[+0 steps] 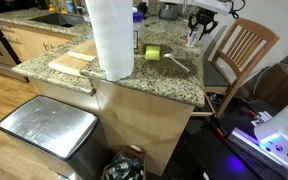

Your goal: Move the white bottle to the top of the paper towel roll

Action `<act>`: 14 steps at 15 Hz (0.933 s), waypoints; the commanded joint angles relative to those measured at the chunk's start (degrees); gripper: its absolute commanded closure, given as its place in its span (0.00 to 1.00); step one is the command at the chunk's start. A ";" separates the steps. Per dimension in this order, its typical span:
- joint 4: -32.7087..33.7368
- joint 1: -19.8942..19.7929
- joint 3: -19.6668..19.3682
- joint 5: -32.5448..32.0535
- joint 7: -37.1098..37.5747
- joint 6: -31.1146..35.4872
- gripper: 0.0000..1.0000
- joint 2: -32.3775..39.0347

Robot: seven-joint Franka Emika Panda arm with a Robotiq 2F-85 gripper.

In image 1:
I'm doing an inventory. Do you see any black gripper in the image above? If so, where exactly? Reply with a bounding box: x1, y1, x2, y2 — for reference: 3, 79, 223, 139
187, 8, 219, 41

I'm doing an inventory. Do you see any white paper towel roll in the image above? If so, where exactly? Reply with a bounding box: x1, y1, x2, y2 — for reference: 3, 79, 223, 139
84, 0, 135, 82

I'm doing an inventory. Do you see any blue bottle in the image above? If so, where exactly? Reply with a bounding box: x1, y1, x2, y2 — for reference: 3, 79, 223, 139
65, 0, 76, 15

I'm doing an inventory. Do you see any black cooking pot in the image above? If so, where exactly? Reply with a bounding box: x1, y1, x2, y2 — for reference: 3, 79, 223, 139
158, 2, 180, 21

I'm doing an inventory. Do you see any white plastic spoon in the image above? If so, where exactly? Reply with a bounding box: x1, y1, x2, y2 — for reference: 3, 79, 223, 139
163, 52, 191, 73

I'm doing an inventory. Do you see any wooden chair with grey seat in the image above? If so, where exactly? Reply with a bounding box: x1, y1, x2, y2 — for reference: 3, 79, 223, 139
202, 17, 281, 119

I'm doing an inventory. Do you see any yellow-green sponge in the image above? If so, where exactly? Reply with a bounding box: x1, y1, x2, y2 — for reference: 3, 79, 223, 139
144, 44, 161, 62

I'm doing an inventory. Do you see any clear jar with purple lid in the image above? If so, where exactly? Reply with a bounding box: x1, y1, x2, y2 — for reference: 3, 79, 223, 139
132, 11, 145, 52

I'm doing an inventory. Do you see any brown cardboard box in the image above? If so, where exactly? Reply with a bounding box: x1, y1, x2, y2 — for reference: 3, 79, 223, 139
252, 46, 288, 113

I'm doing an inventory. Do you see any wooden cutting board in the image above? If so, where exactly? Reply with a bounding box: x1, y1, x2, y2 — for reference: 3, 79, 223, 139
47, 37, 99, 79

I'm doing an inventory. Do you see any dark kitchen sink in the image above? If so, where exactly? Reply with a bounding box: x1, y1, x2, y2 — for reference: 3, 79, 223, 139
28, 12, 86, 29

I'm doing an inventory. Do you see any light wooden drawer cabinet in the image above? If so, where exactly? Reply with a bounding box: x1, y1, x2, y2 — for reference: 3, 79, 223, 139
0, 21, 76, 63

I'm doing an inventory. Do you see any stainless steel trash can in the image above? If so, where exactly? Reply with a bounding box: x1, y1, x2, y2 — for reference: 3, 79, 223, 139
0, 94, 110, 180

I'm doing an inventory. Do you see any grey adapter cable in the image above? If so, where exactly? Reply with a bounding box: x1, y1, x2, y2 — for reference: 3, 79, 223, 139
251, 62, 288, 98

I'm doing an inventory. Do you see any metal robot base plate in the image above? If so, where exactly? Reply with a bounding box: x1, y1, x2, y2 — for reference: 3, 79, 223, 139
228, 126, 288, 180

